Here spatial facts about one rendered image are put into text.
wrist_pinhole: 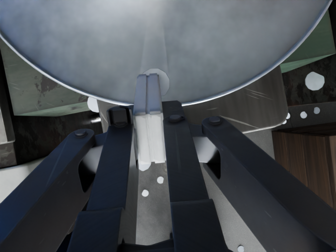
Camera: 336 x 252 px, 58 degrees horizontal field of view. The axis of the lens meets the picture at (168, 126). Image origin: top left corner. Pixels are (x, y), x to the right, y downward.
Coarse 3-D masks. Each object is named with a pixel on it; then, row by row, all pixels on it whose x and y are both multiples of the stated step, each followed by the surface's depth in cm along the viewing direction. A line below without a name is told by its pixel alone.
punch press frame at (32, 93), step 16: (320, 32) 36; (0, 48) 36; (304, 48) 36; (320, 48) 36; (16, 64) 36; (288, 64) 39; (304, 64) 43; (16, 80) 36; (32, 80) 36; (48, 80) 36; (16, 96) 36; (32, 96) 36; (48, 96) 36; (64, 96) 36; (80, 96) 36; (16, 112) 36; (32, 112) 37; (48, 112) 41; (64, 112) 46
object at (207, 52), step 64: (0, 0) 22; (64, 0) 22; (128, 0) 22; (192, 0) 22; (256, 0) 22; (320, 0) 22; (64, 64) 22; (128, 64) 22; (192, 64) 22; (256, 64) 22
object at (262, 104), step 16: (256, 80) 23; (272, 80) 23; (224, 96) 23; (240, 96) 23; (256, 96) 23; (272, 96) 23; (192, 112) 23; (208, 112) 23; (224, 112) 23; (240, 112) 23; (256, 112) 23; (272, 112) 23; (240, 128) 23; (256, 128) 23
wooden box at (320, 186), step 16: (288, 128) 99; (304, 128) 91; (320, 128) 85; (288, 144) 88; (304, 144) 78; (320, 144) 70; (288, 160) 90; (304, 160) 80; (320, 160) 71; (304, 176) 81; (320, 176) 72; (320, 192) 73
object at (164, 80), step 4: (152, 68) 22; (156, 68) 22; (144, 72) 22; (148, 72) 22; (152, 72) 22; (156, 72) 22; (160, 72) 22; (164, 72) 22; (160, 76) 22; (164, 76) 22; (160, 80) 22; (164, 80) 22; (168, 80) 22; (160, 84) 22; (164, 84) 22; (168, 84) 22; (160, 88) 22; (164, 88) 22; (168, 88) 22; (160, 92) 22; (164, 92) 22
